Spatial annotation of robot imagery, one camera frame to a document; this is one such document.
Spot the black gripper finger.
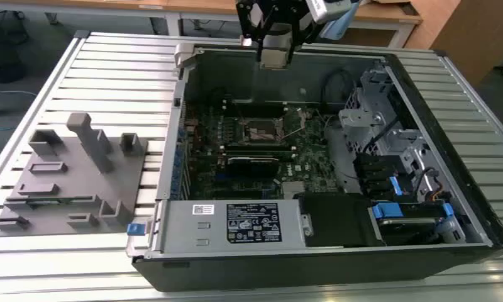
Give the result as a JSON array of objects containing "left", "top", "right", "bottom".
[
  {"left": 288, "top": 0, "right": 322, "bottom": 63},
  {"left": 236, "top": 0, "right": 278, "bottom": 63}
]

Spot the silver CPU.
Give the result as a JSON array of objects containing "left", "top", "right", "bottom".
[{"left": 260, "top": 47, "right": 289, "bottom": 69}]

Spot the CPU socket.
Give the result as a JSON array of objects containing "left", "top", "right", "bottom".
[{"left": 240, "top": 116, "right": 290, "bottom": 145}]

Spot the wooden desk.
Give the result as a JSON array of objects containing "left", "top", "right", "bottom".
[
  {"left": 0, "top": 0, "right": 181, "bottom": 36},
  {"left": 167, "top": 0, "right": 424, "bottom": 48}
]

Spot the grey case latch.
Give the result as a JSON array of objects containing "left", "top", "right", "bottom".
[{"left": 172, "top": 43, "right": 199, "bottom": 69}]

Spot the green RAM stick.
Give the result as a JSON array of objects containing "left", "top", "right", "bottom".
[
  {"left": 5, "top": 195, "right": 96, "bottom": 208},
  {"left": 224, "top": 149, "right": 294, "bottom": 158}
]

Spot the green motherboard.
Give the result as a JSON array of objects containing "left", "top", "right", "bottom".
[{"left": 179, "top": 100, "right": 349, "bottom": 201}]

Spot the black graphics card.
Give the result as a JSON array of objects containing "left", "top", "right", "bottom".
[{"left": 225, "top": 155, "right": 281, "bottom": 179}]

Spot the silver chipset heat sink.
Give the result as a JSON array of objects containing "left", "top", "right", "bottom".
[{"left": 281, "top": 181, "right": 308, "bottom": 194}]

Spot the silver drive cage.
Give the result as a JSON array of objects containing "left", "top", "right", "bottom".
[{"left": 338, "top": 61, "right": 473, "bottom": 205}]

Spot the wooden cabinet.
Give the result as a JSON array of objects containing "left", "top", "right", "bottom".
[{"left": 410, "top": 0, "right": 503, "bottom": 86}]

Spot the blue pull tab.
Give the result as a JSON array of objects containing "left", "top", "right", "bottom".
[{"left": 388, "top": 175, "right": 405, "bottom": 195}]

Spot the blue disk carrier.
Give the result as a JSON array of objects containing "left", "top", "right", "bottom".
[{"left": 369, "top": 202, "right": 454, "bottom": 221}]

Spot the black round bin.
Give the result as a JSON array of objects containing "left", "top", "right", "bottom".
[{"left": 0, "top": 60, "right": 28, "bottom": 84}]

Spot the black hard disk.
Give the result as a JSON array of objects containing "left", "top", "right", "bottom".
[{"left": 377, "top": 216, "right": 442, "bottom": 247}]

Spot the silver power supply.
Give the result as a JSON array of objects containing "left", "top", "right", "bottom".
[{"left": 149, "top": 199, "right": 310, "bottom": 253}]

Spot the grey parts rack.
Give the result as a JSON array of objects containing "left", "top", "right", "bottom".
[{"left": 0, "top": 112, "right": 151, "bottom": 238}]

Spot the blue case latch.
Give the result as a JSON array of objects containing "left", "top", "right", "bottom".
[{"left": 125, "top": 222, "right": 147, "bottom": 237}]

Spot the black PC case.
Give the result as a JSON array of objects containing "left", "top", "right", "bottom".
[{"left": 125, "top": 42, "right": 503, "bottom": 293}]

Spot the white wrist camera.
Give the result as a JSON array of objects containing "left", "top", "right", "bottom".
[{"left": 308, "top": 0, "right": 362, "bottom": 23}]

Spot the black case cable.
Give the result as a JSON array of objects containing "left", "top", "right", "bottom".
[{"left": 320, "top": 67, "right": 358, "bottom": 106}]

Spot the silver metal bracket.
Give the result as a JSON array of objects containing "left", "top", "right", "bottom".
[{"left": 338, "top": 108, "right": 384, "bottom": 127}]

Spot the black wire basket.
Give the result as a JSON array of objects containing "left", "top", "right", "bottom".
[{"left": 0, "top": 11, "right": 31, "bottom": 47}]

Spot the coloured wire bundle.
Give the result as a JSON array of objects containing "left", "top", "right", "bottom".
[{"left": 425, "top": 187, "right": 448, "bottom": 202}]

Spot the blue floor cable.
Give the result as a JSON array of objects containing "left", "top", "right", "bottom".
[{"left": 0, "top": 89, "right": 39, "bottom": 131}]

